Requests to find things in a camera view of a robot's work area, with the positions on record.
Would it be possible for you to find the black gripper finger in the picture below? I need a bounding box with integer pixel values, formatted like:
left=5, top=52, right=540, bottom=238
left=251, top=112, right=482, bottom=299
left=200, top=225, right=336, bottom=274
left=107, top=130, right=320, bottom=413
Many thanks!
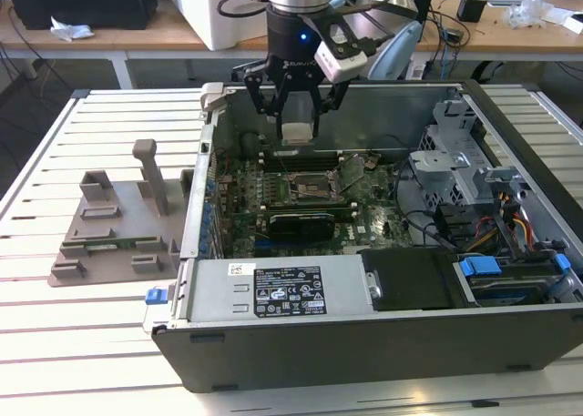
left=243, top=60, right=292, bottom=138
left=307, top=72, right=353, bottom=139

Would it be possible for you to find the silver CPU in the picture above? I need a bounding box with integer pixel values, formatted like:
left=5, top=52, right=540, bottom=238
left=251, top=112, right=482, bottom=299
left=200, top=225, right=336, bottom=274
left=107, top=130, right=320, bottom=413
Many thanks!
left=281, top=122, right=315, bottom=145

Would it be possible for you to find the thin wire locking lever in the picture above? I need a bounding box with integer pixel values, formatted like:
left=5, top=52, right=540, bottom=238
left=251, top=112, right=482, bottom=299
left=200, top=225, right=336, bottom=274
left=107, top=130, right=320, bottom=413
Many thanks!
left=274, top=147, right=293, bottom=183

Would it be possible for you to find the metal socket cover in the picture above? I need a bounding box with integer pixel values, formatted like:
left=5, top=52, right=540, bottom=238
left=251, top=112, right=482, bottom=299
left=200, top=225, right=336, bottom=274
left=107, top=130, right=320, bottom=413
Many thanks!
left=336, top=155, right=366, bottom=190

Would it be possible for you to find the CPU socket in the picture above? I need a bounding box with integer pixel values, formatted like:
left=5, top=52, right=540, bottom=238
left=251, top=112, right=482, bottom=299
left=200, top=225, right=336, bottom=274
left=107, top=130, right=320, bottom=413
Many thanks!
left=291, top=169, right=341, bottom=203

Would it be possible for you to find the white printer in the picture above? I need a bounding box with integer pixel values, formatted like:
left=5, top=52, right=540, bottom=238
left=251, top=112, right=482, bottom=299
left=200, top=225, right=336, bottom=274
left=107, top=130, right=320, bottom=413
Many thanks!
left=157, top=0, right=274, bottom=51

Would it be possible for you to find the installed dark RAM stick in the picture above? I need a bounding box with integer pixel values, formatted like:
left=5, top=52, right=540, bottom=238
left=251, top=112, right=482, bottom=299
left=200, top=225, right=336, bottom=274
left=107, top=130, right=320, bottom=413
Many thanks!
left=268, top=196, right=355, bottom=221

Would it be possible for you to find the black graphics card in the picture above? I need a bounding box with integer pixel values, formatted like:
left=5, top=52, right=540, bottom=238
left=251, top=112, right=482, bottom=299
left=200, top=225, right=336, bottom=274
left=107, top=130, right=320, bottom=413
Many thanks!
left=268, top=210, right=336, bottom=243

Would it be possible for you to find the green motherboard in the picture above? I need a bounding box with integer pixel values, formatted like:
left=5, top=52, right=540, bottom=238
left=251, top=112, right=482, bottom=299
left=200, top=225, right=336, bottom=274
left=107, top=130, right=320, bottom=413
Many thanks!
left=213, top=154, right=414, bottom=258

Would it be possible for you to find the wooden desk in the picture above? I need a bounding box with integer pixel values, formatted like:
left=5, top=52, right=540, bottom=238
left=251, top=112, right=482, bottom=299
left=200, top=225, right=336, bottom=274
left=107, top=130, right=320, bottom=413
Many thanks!
left=409, top=0, right=583, bottom=65
left=0, top=0, right=274, bottom=63

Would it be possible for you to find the grey metal drive cage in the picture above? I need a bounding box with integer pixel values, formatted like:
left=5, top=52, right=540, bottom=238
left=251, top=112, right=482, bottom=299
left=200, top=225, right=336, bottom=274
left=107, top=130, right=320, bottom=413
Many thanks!
left=407, top=99, right=532, bottom=226

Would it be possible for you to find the grey-brown parts rack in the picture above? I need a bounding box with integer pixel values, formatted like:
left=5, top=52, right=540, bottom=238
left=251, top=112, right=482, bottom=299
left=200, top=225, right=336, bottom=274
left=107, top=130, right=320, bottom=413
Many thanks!
left=47, top=137, right=197, bottom=289

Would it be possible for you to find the large black box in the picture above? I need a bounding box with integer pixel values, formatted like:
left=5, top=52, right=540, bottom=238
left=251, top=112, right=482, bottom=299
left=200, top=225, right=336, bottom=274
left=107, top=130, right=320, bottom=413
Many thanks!
left=4, top=0, right=159, bottom=31

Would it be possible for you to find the black drive box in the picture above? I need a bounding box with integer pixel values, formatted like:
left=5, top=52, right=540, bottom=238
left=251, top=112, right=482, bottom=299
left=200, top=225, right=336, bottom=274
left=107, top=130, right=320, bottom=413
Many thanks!
left=357, top=248, right=477, bottom=311

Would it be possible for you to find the crumpled white paper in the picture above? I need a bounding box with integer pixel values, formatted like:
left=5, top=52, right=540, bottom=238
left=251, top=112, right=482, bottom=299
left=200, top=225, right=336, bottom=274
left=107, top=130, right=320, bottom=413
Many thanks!
left=49, top=15, right=95, bottom=43

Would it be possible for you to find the green RAM stick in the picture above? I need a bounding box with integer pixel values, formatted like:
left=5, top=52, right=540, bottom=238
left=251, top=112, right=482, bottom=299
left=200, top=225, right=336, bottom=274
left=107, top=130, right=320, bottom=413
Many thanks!
left=84, top=235, right=159, bottom=252

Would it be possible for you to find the grey power supply unit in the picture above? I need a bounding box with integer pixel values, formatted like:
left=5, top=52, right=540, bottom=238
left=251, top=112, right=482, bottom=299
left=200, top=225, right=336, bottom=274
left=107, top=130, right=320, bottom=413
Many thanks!
left=189, top=254, right=373, bottom=321

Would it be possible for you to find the hard disk in blue carrier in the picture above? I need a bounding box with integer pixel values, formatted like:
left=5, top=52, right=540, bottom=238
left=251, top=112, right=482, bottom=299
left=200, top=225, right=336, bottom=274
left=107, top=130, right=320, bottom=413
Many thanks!
left=453, top=251, right=573, bottom=307

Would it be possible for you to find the clear plastic bag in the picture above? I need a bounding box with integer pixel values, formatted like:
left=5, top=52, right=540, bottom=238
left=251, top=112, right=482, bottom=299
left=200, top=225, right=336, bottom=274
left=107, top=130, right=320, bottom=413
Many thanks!
left=507, top=0, right=555, bottom=30

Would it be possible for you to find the open black PC case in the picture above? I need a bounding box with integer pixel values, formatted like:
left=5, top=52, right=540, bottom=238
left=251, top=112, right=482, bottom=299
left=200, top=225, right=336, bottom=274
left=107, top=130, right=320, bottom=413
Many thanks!
left=149, top=77, right=583, bottom=394

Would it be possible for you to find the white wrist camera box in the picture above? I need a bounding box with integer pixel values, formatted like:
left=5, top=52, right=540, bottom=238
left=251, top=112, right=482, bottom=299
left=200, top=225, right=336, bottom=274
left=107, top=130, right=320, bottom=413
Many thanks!
left=313, top=14, right=368, bottom=83

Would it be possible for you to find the black internal cable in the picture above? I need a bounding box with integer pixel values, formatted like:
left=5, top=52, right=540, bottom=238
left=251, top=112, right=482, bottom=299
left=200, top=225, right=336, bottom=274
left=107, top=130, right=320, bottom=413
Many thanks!
left=394, top=160, right=456, bottom=249

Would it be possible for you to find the black wire connector block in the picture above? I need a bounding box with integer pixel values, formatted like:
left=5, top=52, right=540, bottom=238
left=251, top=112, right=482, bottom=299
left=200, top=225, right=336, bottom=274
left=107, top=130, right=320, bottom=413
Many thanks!
left=435, top=204, right=471, bottom=243

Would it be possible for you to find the yellow red wire bundle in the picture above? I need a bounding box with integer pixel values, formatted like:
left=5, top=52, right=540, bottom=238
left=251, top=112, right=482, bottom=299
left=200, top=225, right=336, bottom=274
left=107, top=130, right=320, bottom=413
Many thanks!
left=473, top=192, right=535, bottom=253

